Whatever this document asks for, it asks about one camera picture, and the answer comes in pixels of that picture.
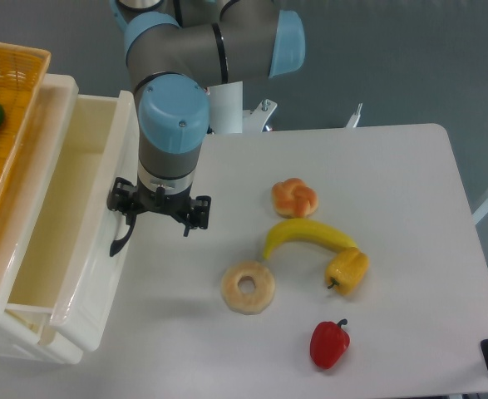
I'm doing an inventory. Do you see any beige donut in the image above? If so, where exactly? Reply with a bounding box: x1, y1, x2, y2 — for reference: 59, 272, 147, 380
220, 261, 276, 315

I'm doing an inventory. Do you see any red bell pepper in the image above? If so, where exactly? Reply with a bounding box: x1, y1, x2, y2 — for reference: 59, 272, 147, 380
309, 318, 350, 370

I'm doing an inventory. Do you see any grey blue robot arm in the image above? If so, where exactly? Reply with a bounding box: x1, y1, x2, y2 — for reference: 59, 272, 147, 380
107, 1, 306, 230

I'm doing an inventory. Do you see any black top drawer handle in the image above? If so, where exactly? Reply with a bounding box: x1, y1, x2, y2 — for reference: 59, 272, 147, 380
109, 225, 133, 257

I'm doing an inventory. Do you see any yellow woven basket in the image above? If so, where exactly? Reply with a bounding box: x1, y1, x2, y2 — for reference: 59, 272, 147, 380
0, 42, 51, 204

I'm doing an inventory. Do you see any yellow bell pepper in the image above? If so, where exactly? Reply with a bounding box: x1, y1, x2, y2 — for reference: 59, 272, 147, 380
324, 247, 370, 296

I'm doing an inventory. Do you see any knotted bread roll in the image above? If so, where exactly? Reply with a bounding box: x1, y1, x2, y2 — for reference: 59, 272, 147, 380
271, 178, 319, 218

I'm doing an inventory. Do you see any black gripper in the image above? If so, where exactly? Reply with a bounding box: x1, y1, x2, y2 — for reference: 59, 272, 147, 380
106, 177, 211, 237

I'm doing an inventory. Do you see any yellow banana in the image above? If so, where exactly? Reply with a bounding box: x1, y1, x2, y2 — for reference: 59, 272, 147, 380
262, 219, 358, 259

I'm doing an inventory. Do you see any white drawer cabinet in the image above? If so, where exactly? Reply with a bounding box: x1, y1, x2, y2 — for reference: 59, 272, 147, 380
0, 74, 82, 364

